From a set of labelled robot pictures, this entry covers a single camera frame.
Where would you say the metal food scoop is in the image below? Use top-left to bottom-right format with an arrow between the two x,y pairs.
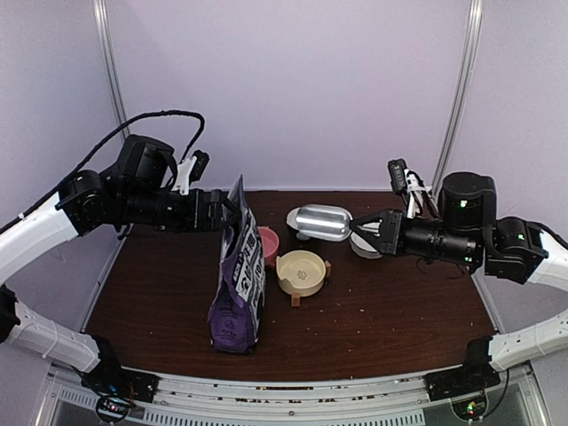
296,204 -> 352,242

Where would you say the purple pet food bag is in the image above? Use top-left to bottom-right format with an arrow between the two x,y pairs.
208,177 -> 266,354

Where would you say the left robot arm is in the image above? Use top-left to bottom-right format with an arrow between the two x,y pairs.
1,135 -> 238,394

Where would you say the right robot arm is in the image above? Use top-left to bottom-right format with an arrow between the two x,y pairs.
350,172 -> 567,392

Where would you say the white scalloped bowl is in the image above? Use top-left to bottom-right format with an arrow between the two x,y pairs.
350,233 -> 382,259

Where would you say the pink cat-ear bowl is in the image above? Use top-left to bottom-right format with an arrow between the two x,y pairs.
258,226 -> 280,268

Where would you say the dark blue ceramic bowl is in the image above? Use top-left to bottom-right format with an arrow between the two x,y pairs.
285,207 -> 311,241

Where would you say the cream cat-ear bowl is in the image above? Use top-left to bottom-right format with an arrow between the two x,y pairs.
275,249 -> 331,307

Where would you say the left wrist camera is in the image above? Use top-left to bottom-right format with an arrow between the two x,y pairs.
172,150 -> 209,196

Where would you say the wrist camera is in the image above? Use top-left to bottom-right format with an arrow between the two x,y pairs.
387,158 -> 438,218
172,150 -> 209,196

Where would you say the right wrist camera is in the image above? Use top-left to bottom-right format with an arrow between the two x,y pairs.
387,158 -> 438,218

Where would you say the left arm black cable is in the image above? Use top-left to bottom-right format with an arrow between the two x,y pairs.
0,107 -> 208,232

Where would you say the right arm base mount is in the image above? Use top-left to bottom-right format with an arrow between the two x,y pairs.
423,336 -> 501,423

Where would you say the front aluminium rail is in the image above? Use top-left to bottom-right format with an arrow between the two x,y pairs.
43,370 -> 540,426

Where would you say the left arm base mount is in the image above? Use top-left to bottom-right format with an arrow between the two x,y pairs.
75,335 -> 159,425

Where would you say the left aluminium frame post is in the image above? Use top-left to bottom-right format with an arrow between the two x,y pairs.
92,0 -> 127,124

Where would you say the aluminium frame post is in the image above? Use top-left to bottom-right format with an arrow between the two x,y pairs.
92,0 -> 127,124
432,0 -> 484,193

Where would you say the right aluminium frame post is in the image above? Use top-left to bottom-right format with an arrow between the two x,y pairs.
432,0 -> 484,193

